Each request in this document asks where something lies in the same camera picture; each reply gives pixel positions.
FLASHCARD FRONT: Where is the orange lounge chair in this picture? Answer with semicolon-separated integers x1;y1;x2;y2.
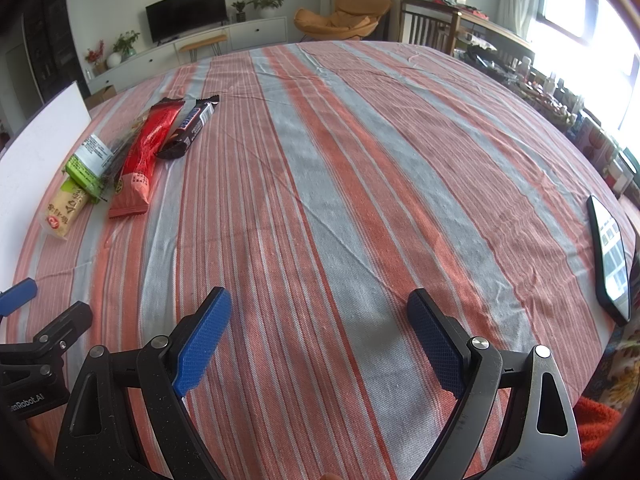
293;0;393;42

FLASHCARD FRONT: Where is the plant in white vase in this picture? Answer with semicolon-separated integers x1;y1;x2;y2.
106;31;141;68

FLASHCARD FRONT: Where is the white television cabinet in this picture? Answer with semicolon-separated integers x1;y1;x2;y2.
85;16;288;96

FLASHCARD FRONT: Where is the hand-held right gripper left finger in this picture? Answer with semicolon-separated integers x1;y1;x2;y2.
54;287;233;480

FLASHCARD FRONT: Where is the wooden bench with metal legs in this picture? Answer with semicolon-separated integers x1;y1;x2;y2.
179;34;228;63

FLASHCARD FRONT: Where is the green label snack stick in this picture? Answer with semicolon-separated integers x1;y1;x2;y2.
97;112;153;196

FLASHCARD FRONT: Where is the green snack packet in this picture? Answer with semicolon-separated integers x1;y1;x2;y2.
65;132;117;196

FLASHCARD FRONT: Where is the dark wooden railing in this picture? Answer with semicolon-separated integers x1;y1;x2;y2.
398;0;531;61

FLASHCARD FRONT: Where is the large leafy potted plant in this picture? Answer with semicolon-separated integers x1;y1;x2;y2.
246;0;291;18

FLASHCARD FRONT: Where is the black smartphone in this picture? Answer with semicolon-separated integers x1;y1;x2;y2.
586;195;633;326

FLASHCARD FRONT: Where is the red snack packet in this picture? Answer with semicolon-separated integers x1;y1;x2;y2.
108;99;187;219

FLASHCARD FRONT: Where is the black display cabinet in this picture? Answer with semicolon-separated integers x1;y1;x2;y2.
20;0;83;106

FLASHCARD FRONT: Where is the orange grey striped tablecloth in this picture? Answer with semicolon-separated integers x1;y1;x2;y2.
10;40;638;480

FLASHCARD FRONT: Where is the black flat television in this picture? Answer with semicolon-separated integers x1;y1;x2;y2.
145;0;230;46

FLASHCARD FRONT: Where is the window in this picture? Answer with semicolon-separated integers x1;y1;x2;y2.
530;0;640;136

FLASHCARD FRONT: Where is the orange fluffy cloth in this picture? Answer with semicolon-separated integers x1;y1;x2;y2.
575;395;626;461

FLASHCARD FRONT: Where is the cardboard box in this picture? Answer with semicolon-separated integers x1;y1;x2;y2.
85;85;118;111

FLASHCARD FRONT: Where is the cluster of jars and bottles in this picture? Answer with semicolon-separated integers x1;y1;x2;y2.
515;57;640;201

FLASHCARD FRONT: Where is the white storage box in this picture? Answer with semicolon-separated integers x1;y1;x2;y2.
0;80;92;291

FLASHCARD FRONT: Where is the wicker basket of small goods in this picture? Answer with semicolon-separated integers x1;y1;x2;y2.
522;85;573;121

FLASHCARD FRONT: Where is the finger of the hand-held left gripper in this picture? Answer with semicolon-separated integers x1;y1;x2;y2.
0;278;38;317
27;301;94;363

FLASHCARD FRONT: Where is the brown chocolate bar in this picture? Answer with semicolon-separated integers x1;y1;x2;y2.
157;94;221;161

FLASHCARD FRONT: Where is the red flower arrangement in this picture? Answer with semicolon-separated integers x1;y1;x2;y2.
84;40;106;73

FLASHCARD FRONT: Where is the floral patterned cloth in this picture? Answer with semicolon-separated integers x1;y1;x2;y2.
595;325;640;411

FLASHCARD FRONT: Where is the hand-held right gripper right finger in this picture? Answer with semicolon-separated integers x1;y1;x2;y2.
406;288;583;480

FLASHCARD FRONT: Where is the pale yellow snack packet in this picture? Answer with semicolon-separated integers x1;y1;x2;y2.
39;180;91;243

